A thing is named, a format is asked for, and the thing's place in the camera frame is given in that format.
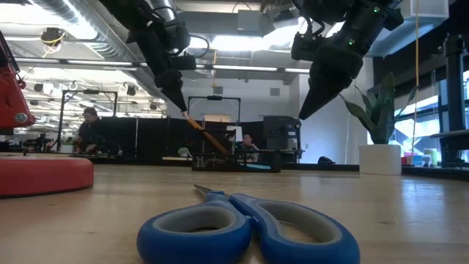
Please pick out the black equipment cabinet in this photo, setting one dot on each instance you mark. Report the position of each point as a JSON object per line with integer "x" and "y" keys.
{"x": 280, "y": 128}

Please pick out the tall black pole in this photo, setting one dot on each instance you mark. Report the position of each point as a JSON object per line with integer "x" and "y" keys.
{"x": 454, "y": 91}

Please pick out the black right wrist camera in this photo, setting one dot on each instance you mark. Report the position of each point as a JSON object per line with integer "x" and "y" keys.
{"x": 304, "y": 45}

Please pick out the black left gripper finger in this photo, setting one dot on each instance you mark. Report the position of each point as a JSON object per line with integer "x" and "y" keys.
{"x": 172, "y": 88}

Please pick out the white rectangular sheet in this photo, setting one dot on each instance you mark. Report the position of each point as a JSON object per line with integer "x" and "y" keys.
{"x": 234, "y": 132}

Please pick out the black side desk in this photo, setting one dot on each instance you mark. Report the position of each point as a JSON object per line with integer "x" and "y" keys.
{"x": 454, "y": 135}

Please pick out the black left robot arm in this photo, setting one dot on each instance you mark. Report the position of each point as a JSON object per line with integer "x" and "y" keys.
{"x": 121, "y": 9}

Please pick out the grey wall vent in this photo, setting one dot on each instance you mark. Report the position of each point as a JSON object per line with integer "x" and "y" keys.
{"x": 218, "y": 90}
{"x": 275, "y": 91}

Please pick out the person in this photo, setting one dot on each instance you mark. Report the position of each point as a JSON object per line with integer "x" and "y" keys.
{"x": 89, "y": 128}
{"x": 248, "y": 141}

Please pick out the black mesh desk organizer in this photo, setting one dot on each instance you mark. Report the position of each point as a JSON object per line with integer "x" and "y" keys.
{"x": 234, "y": 161}

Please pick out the blue sticky note pad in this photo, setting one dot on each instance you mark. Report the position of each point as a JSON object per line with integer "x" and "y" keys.
{"x": 258, "y": 166}

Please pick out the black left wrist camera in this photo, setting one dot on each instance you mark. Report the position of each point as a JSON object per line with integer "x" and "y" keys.
{"x": 183, "y": 62}

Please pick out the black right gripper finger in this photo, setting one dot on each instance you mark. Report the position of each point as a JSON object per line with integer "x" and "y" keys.
{"x": 329, "y": 77}

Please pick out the snake plant in white pot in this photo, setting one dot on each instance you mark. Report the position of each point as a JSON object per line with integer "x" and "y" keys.
{"x": 380, "y": 159}

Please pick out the black frame knob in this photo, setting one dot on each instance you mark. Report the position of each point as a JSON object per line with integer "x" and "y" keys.
{"x": 326, "y": 160}

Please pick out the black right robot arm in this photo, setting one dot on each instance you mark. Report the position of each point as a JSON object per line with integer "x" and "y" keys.
{"x": 329, "y": 5}

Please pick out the black ceiling dome device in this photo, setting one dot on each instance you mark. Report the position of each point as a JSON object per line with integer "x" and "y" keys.
{"x": 52, "y": 36}

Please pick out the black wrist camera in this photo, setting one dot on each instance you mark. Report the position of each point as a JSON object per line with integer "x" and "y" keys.
{"x": 304, "y": 45}
{"x": 183, "y": 62}

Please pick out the black gantry frame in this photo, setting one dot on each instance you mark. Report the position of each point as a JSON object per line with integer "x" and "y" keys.
{"x": 89, "y": 91}
{"x": 214, "y": 98}

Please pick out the long fluorescent ceiling light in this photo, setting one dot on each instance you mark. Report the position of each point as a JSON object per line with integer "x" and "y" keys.
{"x": 242, "y": 68}

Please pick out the black partition wall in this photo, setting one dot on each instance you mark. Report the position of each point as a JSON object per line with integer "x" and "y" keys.
{"x": 146, "y": 135}

